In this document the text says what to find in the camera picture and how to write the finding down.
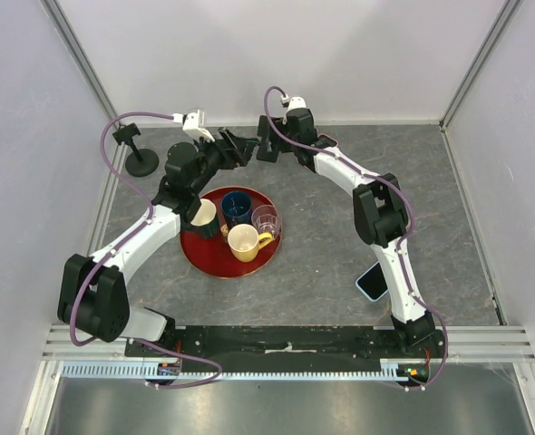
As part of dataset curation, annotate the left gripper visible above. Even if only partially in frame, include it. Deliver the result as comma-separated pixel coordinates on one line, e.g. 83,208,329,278
190,128,258,195

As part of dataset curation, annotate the black folding phone stand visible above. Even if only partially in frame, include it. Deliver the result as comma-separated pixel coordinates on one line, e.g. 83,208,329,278
256,143,280,163

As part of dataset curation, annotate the phone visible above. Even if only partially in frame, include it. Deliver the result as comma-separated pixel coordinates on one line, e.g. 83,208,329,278
355,262,388,303
318,134,337,147

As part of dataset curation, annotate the black round-base phone holder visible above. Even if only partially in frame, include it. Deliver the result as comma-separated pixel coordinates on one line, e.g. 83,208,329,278
112,123,160,178

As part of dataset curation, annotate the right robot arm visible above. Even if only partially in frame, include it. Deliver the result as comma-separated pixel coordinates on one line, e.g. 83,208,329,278
257,108,443,357

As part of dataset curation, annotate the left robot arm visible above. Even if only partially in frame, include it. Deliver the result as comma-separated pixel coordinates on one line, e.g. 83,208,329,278
57,128,259,356

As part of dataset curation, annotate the phone in blue case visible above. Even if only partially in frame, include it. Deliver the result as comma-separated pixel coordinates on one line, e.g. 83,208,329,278
355,262,388,303

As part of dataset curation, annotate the dark blue mug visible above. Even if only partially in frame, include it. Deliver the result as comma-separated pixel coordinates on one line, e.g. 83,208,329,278
220,190,252,228

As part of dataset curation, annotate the clear plastic cup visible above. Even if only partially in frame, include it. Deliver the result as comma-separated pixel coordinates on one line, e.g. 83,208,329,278
251,205,282,240

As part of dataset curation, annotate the green mug cream inside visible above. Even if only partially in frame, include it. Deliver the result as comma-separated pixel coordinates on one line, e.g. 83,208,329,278
181,198,219,239

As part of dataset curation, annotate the yellow mug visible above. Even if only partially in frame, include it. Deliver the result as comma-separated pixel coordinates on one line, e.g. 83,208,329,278
228,224,274,263

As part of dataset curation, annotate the red round tray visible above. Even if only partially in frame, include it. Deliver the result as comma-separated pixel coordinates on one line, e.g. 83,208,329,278
180,186,283,278

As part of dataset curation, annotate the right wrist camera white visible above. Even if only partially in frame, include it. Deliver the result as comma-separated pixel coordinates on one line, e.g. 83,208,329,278
280,94,306,112

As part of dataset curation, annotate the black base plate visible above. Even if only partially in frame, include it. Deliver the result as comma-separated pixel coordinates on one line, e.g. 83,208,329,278
124,324,445,376

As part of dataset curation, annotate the grey cable duct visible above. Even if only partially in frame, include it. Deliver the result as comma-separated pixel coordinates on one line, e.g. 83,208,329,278
61,360,431,382

